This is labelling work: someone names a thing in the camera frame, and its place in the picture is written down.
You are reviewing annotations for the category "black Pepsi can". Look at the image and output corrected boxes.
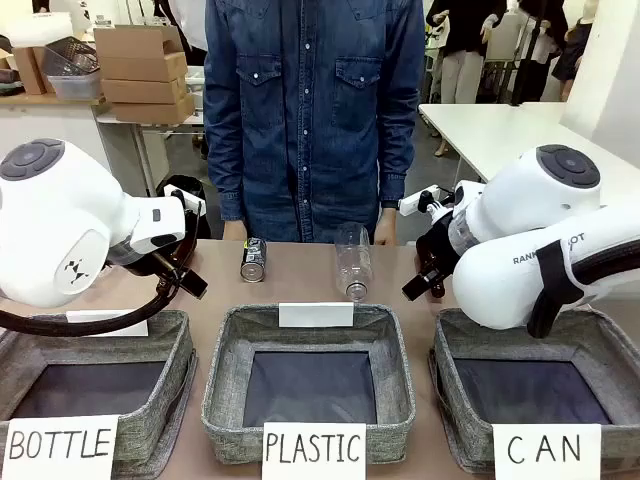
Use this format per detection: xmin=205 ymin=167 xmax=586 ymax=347
xmin=239 ymin=236 xmax=269 ymax=284

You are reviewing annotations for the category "grey basket labelled can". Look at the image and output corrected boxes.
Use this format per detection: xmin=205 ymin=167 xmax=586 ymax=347
xmin=428 ymin=304 xmax=640 ymax=474

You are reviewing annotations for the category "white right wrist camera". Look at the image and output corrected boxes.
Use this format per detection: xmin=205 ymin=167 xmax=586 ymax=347
xmin=398 ymin=185 xmax=456 ymax=218

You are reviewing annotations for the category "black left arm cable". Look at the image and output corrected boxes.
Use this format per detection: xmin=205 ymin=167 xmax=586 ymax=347
xmin=0 ymin=214 xmax=202 ymax=338

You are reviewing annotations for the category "grey basket labelled bottle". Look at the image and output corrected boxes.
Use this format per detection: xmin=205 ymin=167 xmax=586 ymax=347
xmin=0 ymin=308 xmax=199 ymax=480

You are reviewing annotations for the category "person's left forearm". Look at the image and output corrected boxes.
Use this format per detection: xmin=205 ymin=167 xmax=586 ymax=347
xmin=377 ymin=114 xmax=420 ymax=204

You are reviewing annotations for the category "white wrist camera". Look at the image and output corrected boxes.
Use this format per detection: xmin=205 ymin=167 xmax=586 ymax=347
xmin=163 ymin=183 xmax=207 ymax=214
xmin=398 ymin=185 xmax=456 ymax=218

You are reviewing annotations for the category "person in denim shirt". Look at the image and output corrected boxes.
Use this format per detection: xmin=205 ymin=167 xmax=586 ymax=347
xmin=203 ymin=0 xmax=426 ymax=246

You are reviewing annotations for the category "white table under boxes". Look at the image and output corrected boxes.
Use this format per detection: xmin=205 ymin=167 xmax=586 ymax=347
xmin=96 ymin=111 xmax=207 ymax=197

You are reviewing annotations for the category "person's right hand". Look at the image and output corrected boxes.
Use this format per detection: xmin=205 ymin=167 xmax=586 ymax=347
xmin=222 ymin=219 xmax=248 ymax=243

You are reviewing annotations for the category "white foam block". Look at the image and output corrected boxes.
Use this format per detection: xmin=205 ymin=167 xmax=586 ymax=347
xmin=8 ymin=11 xmax=75 ymax=50

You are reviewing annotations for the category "white PLASTIC paper label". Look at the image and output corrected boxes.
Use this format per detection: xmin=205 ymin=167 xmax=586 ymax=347
xmin=261 ymin=421 xmax=368 ymax=480

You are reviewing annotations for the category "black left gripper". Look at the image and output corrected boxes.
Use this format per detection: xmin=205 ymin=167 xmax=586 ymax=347
xmin=106 ymin=209 xmax=209 ymax=301

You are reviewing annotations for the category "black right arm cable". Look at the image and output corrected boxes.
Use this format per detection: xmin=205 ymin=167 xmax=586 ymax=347
xmin=526 ymin=238 xmax=640 ymax=340

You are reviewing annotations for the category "black mesh basket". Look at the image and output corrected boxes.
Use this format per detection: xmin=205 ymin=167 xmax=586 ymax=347
xmin=41 ymin=39 xmax=100 ymax=79

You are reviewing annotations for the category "black backpack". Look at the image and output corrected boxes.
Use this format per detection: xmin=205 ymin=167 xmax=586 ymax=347
xmin=161 ymin=174 xmax=207 ymax=240

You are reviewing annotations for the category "bystander in beige trousers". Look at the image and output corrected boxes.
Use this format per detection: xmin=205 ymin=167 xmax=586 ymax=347
xmin=426 ymin=0 xmax=507 ymax=106

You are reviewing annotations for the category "small upright cardboard box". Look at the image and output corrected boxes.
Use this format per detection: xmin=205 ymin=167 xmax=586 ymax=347
xmin=11 ymin=45 xmax=50 ymax=97

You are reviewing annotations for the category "clear plastic bin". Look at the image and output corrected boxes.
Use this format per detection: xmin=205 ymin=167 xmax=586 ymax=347
xmin=46 ymin=73 xmax=104 ymax=102

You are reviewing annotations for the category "blank white card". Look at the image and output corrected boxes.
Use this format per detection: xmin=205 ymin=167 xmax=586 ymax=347
xmin=65 ymin=309 xmax=150 ymax=338
xmin=278 ymin=301 xmax=356 ymax=329

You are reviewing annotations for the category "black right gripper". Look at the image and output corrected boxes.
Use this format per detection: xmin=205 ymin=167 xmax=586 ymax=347
xmin=401 ymin=219 xmax=462 ymax=303

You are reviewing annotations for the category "white CAN paper label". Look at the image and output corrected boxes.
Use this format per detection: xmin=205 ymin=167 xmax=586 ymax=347
xmin=491 ymin=423 xmax=603 ymax=480

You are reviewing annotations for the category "black stand pole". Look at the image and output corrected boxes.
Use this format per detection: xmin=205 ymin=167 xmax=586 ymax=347
xmin=508 ymin=0 xmax=547 ymax=107

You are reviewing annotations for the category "large white table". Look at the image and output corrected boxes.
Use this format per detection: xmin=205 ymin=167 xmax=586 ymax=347
xmin=417 ymin=101 xmax=640 ymax=187

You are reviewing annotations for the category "white BOTTLE paper label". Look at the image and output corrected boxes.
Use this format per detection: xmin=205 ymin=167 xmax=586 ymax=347
xmin=0 ymin=414 xmax=121 ymax=480

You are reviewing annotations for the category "large clear plastic bottle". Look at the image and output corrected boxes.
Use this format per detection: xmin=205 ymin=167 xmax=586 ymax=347
xmin=333 ymin=222 xmax=374 ymax=303

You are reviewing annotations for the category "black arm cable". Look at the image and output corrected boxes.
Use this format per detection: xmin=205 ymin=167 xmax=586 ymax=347
xmin=0 ymin=214 xmax=202 ymax=338
xmin=526 ymin=238 xmax=640 ymax=340

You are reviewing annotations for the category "person's left hand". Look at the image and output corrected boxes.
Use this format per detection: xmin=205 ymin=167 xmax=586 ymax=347
xmin=374 ymin=207 xmax=400 ymax=247

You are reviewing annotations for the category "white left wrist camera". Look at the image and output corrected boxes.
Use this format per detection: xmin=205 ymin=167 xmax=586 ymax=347
xmin=163 ymin=183 xmax=207 ymax=214

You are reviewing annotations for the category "open cardboard box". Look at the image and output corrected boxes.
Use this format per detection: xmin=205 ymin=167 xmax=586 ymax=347
xmin=93 ymin=24 xmax=187 ymax=60

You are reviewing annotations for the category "closed cardboard box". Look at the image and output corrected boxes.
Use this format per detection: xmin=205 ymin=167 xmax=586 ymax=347
xmin=100 ymin=76 xmax=190 ymax=106
xmin=97 ymin=51 xmax=189 ymax=84
xmin=110 ymin=93 xmax=197 ymax=125

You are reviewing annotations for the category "person's right forearm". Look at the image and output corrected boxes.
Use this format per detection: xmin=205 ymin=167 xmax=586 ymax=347
xmin=205 ymin=114 xmax=247 ymax=224

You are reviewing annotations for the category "grey basket labelled plastic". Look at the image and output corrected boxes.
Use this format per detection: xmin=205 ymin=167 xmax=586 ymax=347
xmin=200 ymin=301 xmax=417 ymax=465

